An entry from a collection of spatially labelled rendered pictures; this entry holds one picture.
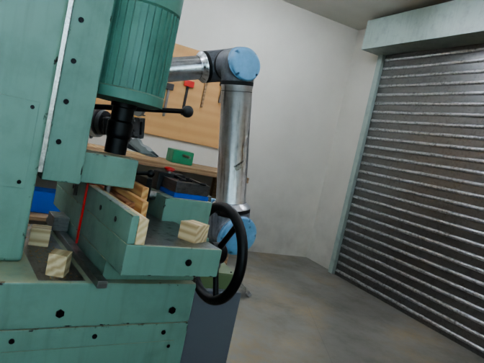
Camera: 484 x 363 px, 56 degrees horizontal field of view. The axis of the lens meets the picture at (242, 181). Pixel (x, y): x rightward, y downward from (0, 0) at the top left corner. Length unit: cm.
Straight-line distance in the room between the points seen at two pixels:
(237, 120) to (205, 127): 308
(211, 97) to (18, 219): 383
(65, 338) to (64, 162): 35
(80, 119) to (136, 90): 14
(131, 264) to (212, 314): 101
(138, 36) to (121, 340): 64
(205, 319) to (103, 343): 89
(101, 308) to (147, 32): 59
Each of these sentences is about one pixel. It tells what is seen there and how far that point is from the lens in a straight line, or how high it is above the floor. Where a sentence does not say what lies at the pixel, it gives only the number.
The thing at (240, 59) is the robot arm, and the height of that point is 141.
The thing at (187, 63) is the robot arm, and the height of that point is 137.
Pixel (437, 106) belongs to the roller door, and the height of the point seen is 183.
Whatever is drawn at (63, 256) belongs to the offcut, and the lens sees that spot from 95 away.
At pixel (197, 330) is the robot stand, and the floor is 39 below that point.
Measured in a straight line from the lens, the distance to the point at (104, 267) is 97.
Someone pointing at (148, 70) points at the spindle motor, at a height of 124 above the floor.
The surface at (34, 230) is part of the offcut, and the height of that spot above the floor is 83.
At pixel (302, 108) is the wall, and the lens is 521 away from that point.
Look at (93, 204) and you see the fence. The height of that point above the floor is 92.
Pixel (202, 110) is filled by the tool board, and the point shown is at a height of 139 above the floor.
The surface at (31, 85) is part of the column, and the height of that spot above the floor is 115.
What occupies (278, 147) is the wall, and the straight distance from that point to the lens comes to 508.
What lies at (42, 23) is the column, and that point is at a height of 126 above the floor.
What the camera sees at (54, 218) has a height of 85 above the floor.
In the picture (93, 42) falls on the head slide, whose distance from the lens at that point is 104.
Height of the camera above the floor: 112
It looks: 4 degrees down
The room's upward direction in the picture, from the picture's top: 12 degrees clockwise
